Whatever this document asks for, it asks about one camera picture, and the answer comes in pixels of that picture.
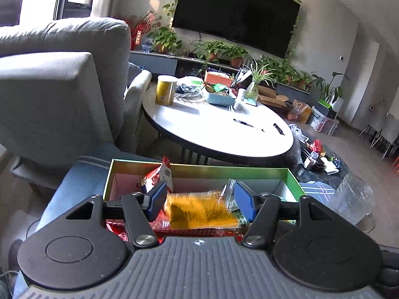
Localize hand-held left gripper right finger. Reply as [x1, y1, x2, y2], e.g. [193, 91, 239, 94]
[233, 181, 336, 247]

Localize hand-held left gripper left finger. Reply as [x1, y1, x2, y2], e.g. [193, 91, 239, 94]
[65, 181, 169, 249]

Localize red white chip packet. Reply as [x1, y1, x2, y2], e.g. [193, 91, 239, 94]
[137, 156, 174, 194]

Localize orange snack packet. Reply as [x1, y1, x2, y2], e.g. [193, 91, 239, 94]
[163, 189, 241, 230]

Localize large red snack bag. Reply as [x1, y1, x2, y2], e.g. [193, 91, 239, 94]
[105, 221, 163, 244]

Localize green cardboard box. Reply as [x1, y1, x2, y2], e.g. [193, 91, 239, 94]
[103, 158, 308, 225]

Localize black white pen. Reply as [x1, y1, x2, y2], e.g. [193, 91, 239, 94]
[233, 119, 266, 132]

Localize small brown jar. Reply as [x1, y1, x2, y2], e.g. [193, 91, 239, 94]
[303, 151, 319, 170]

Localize clear plastic bag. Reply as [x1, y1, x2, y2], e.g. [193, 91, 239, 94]
[288, 123, 305, 166]

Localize round white table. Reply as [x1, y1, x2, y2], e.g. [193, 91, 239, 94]
[141, 82, 295, 166]

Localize small red packets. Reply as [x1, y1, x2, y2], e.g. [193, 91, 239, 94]
[307, 138, 325, 154]

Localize dark round side table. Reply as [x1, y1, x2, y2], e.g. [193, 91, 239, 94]
[294, 143, 355, 194]

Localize light grey cushion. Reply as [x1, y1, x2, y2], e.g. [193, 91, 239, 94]
[124, 69, 153, 155]

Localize small white bottle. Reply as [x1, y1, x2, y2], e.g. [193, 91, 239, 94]
[234, 88, 247, 111]

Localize orange plastic bag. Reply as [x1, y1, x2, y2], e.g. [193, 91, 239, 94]
[286, 99, 312, 122]

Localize light blue basket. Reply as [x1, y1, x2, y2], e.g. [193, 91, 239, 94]
[202, 85, 238, 106]

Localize open cardboard box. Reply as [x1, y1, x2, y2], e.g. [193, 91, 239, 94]
[257, 85, 291, 109]

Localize yellow can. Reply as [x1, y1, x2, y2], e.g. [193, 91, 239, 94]
[155, 75, 178, 107]

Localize clear storage bin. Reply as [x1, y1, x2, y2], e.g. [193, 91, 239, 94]
[310, 107, 340, 136]

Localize spider plant in glass vase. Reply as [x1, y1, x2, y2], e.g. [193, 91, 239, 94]
[241, 57, 277, 101]

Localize clear tray of small items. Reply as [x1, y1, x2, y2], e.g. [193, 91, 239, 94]
[174, 76, 206, 101]

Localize dark pen holder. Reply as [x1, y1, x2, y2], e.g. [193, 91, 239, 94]
[233, 68, 252, 85]

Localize orange box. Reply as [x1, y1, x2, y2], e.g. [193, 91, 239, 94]
[204, 71, 234, 88]

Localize blue grey cushion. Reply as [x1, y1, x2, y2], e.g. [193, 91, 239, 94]
[127, 62, 141, 88]

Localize tall plant in white pot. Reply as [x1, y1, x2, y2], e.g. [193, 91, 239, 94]
[311, 71, 350, 113]

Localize grey television cabinet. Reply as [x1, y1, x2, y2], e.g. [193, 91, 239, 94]
[129, 49, 313, 96]

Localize grey armchair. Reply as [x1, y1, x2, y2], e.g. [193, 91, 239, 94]
[0, 17, 132, 191]

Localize row of potted plants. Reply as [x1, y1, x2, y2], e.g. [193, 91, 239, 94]
[149, 26, 313, 90]

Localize metal leg chairs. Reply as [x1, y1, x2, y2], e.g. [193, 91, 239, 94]
[358, 111, 399, 172]

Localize red flower decoration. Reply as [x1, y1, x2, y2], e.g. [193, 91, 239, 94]
[112, 10, 161, 51]

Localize black wall television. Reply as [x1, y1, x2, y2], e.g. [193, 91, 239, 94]
[171, 0, 301, 59]

